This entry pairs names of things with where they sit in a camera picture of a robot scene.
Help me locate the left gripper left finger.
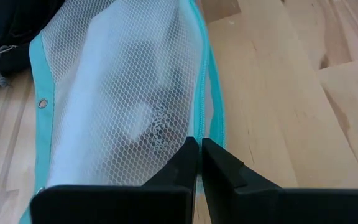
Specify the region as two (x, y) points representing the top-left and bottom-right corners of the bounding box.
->
(29, 136), (200, 224)

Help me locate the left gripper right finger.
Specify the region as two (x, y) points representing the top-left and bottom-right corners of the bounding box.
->
(201, 138), (358, 224)

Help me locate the teal mesh zipper pouch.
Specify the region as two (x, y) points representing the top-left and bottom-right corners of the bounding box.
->
(19, 0), (228, 224)

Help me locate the black backpack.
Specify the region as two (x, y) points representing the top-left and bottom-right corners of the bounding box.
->
(0, 0), (65, 98)

